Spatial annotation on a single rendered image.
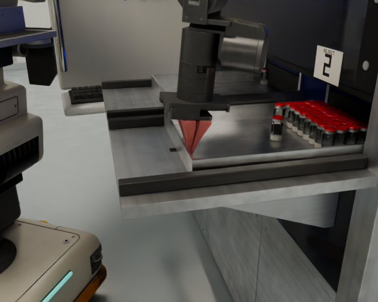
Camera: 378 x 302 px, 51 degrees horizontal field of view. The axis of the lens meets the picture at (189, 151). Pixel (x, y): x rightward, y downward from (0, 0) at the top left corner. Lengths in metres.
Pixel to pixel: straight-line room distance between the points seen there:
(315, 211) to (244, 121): 0.24
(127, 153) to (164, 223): 1.41
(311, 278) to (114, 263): 1.12
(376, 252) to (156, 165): 0.40
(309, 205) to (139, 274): 1.16
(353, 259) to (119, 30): 1.07
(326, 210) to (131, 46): 0.97
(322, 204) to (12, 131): 0.80
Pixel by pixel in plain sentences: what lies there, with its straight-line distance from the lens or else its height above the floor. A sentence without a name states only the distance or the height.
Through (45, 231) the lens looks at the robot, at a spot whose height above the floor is 0.28.
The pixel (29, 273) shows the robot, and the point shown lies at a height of 0.28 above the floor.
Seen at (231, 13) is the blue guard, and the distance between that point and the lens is 1.28.
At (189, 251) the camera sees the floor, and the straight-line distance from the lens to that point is 1.92.
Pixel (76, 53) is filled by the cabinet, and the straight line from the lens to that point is 1.48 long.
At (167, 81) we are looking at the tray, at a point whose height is 0.89.
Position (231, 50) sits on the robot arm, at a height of 1.07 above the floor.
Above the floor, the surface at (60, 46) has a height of 0.96.
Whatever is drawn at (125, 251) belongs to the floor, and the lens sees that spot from 1.94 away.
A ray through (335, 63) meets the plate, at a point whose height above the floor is 1.03.
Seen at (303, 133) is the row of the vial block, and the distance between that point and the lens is 0.80.
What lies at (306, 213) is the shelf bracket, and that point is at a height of 0.77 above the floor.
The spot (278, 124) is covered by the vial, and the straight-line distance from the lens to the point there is 0.77.
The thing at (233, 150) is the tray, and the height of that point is 0.88.
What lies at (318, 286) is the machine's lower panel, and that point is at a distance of 0.93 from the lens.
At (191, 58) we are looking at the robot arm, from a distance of 0.60.
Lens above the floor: 1.16
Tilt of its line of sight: 23 degrees down
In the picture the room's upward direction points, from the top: straight up
